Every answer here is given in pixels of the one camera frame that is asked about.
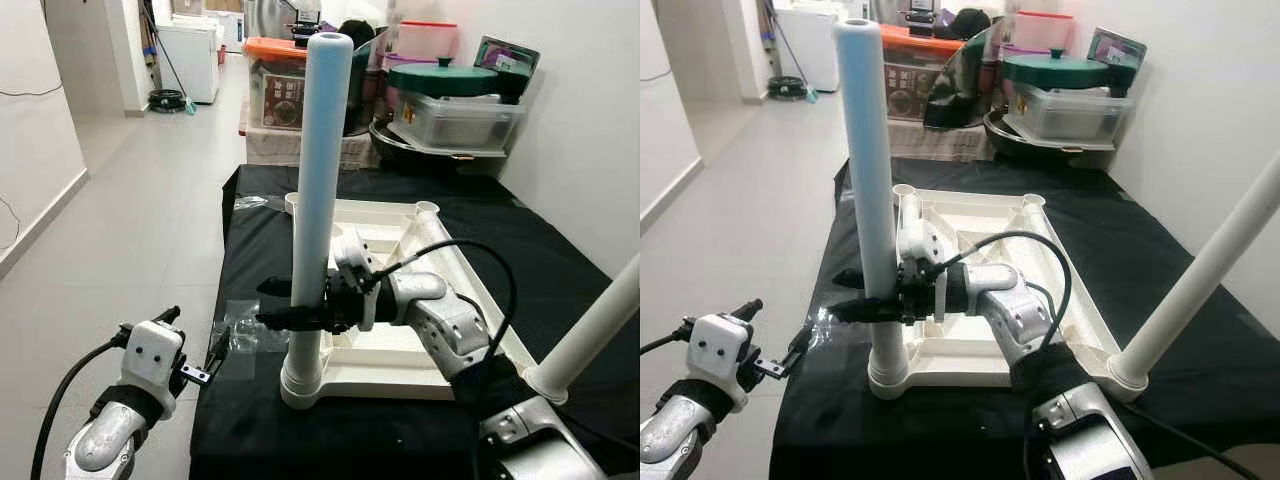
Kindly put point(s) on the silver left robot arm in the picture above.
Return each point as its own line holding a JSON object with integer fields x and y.
{"x": 680, "y": 435}
{"x": 105, "y": 440}

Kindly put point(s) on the clear plastic container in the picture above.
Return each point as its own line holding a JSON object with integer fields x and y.
{"x": 460, "y": 122}
{"x": 1075, "y": 115}

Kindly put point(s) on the green pot lid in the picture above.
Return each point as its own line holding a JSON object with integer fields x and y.
{"x": 445, "y": 78}
{"x": 1058, "y": 70}

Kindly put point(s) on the orange lid storage box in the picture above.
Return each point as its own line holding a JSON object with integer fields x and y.
{"x": 275, "y": 90}
{"x": 915, "y": 80}

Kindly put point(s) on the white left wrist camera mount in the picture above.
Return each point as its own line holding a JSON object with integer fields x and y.
{"x": 150, "y": 360}
{"x": 720, "y": 355}

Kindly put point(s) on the white plastic children table top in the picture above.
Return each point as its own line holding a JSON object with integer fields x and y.
{"x": 990, "y": 355}
{"x": 400, "y": 360}

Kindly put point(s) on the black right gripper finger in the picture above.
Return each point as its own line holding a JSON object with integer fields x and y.
{"x": 295, "y": 321}
{"x": 278, "y": 288}
{"x": 855, "y": 278}
{"x": 868, "y": 310}

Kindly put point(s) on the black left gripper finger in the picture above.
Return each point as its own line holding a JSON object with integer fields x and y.
{"x": 748, "y": 310}
{"x": 218, "y": 358}
{"x": 168, "y": 316}
{"x": 798, "y": 353}

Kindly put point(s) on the white chest appliance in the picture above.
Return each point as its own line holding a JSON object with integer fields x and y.
{"x": 808, "y": 50}
{"x": 190, "y": 60}

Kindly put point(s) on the dark metal basin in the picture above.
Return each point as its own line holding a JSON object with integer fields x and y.
{"x": 420, "y": 160}
{"x": 1030, "y": 152}

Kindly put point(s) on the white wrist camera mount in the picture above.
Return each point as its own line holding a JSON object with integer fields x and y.
{"x": 720, "y": 355}
{"x": 918, "y": 245}
{"x": 150, "y": 360}
{"x": 350, "y": 255}

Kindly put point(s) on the beige cloth covered table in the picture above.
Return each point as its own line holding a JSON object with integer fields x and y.
{"x": 930, "y": 142}
{"x": 275, "y": 148}

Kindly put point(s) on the dark picture frame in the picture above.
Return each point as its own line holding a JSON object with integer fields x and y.
{"x": 1118, "y": 52}
{"x": 508, "y": 60}

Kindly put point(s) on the black tablecloth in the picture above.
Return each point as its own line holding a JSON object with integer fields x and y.
{"x": 250, "y": 420}
{"x": 830, "y": 430}

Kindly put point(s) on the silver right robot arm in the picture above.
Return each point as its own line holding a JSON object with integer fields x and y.
{"x": 1015, "y": 310}
{"x": 450, "y": 320}

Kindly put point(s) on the grey appliance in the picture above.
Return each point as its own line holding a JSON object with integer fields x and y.
{"x": 917, "y": 15}
{"x": 305, "y": 22}

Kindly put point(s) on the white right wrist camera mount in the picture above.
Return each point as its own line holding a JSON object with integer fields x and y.
{"x": 918, "y": 245}
{"x": 350, "y": 255}

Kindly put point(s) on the black cloth bundle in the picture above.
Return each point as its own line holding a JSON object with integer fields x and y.
{"x": 357, "y": 32}
{"x": 970, "y": 22}

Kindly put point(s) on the clear plastic film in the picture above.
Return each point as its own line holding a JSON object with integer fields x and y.
{"x": 250, "y": 330}
{"x": 260, "y": 202}
{"x": 825, "y": 328}

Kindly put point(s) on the pink box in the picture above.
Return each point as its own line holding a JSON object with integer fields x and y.
{"x": 428, "y": 40}
{"x": 1043, "y": 30}

